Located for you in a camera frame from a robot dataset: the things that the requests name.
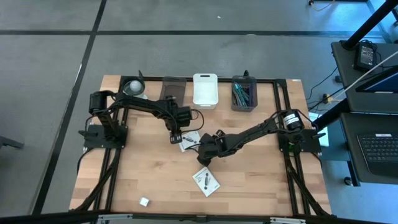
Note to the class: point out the smoky translucent plastic bin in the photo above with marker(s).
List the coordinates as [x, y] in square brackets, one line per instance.
[172, 88]

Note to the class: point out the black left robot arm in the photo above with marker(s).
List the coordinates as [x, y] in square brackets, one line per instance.
[140, 104]

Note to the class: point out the dark grey plastic bin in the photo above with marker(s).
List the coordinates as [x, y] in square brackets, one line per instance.
[244, 108]

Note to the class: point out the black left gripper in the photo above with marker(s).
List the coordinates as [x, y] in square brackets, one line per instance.
[176, 132]

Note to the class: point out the white printed box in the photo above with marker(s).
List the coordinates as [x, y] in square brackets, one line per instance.
[206, 183]
[191, 141]

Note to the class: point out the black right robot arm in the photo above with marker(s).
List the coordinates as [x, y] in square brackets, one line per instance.
[248, 133]

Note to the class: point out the black computer desk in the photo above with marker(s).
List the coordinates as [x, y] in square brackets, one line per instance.
[367, 102]

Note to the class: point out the black keyboard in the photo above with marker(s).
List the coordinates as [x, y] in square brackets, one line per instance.
[381, 152]

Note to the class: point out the black monitor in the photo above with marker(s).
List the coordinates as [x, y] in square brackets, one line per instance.
[381, 82]

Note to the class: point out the black power brick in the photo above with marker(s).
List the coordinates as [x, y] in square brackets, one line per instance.
[365, 56]

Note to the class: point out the white wall charger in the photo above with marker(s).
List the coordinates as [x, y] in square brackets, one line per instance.
[144, 202]

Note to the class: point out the black diagonal pole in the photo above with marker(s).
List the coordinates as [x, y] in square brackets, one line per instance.
[368, 25]

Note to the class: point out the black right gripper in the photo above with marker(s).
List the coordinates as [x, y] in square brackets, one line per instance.
[210, 146]

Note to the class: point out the white plastic bin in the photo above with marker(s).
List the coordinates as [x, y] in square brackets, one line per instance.
[205, 93]

